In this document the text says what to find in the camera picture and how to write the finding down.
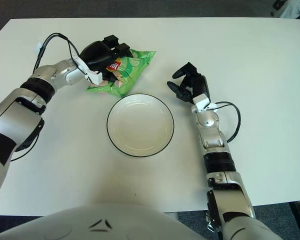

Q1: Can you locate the grey robot torso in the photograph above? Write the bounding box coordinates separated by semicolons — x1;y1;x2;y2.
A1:
0;203;216;240

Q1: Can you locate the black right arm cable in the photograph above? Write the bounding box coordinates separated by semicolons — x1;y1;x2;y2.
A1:
211;101;241;143

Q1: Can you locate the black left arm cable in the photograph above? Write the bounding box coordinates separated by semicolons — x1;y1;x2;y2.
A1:
0;32;81;162

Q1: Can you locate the green chips snack bag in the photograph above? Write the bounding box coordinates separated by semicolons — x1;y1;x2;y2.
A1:
85;48;158;98

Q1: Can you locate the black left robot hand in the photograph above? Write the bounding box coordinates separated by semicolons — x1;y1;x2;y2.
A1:
79;35;132;81

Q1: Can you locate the grey table frame foot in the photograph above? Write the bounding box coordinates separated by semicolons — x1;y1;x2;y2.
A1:
162;211;180;221

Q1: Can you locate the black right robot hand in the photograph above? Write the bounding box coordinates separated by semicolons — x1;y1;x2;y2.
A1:
166;62;211;104

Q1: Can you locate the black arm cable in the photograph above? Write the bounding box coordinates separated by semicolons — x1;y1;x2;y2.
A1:
0;32;81;162
211;101;241;143

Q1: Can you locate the white plate with black rim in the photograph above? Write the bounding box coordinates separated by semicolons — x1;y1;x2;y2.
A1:
106;93;175;158

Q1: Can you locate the person leg in light trousers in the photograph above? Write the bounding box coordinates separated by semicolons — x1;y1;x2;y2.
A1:
281;0;300;20

